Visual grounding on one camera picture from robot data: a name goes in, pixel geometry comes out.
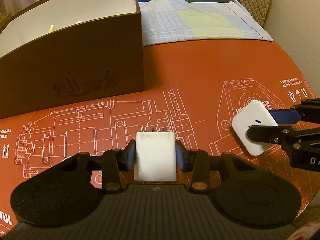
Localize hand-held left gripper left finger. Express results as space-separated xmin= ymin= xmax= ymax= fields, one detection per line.
xmin=54 ymin=140 xmax=137 ymax=194

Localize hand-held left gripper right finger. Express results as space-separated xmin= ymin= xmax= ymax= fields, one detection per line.
xmin=175 ymin=140 xmax=255 ymax=194

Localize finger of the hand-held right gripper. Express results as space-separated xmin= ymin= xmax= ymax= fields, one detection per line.
xmin=269 ymin=99 xmax=320 ymax=125
xmin=247 ymin=125 xmax=320 ymax=150

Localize white rounded square adapter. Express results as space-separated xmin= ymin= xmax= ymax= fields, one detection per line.
xmin=231 ymin=101 xmax=279 ymax=157

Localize white plug charger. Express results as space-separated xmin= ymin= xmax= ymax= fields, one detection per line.
xmin=134 ymin=127 xmax=177 ymax=182

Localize brown cardboard box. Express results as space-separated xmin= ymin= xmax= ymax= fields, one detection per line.
xmin=0 ymin=0 xmax=146 ymax=119

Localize red white printed cloth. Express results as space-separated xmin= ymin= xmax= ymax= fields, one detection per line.
xmin=294 ymin=220 xmax=320 ymax=240

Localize red printed cardboard sheet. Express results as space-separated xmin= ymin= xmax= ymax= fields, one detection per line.
xmin=0 ymin=40 xmax=318 ymax=235

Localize blue plaid cloth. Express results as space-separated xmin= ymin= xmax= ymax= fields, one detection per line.
xmin=139 ymin=0 xmax=273 ymax=47

